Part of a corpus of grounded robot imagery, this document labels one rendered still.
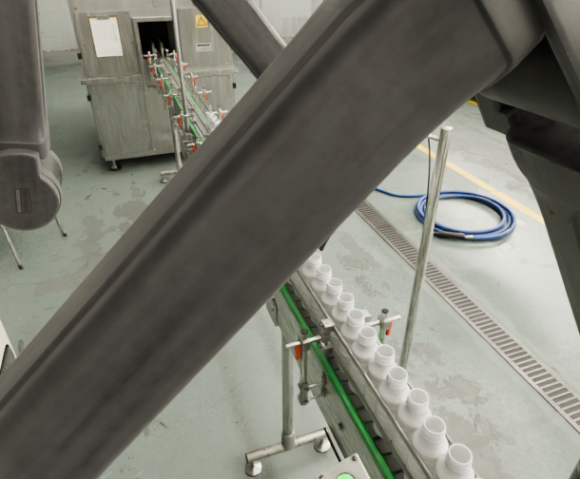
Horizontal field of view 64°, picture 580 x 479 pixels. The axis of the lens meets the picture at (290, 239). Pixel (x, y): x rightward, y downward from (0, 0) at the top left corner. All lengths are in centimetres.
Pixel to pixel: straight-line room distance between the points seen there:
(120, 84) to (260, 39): 403
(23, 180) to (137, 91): 405
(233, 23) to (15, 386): 48
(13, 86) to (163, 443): 188
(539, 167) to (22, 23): 50
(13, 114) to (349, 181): 49
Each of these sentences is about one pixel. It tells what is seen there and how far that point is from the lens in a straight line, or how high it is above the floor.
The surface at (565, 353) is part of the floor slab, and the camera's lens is 295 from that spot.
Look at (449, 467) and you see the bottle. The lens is 85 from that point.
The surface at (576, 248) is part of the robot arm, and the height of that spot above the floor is 169.
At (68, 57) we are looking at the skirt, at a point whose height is 14.
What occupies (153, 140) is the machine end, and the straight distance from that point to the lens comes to 477.
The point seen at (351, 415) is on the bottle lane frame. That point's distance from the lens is 107.
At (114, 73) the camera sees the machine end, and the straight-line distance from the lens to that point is 460.
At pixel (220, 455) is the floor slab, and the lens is 220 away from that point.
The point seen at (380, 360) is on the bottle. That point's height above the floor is 115.
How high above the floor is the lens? 183
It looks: 32 degrees down
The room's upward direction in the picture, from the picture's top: straight up
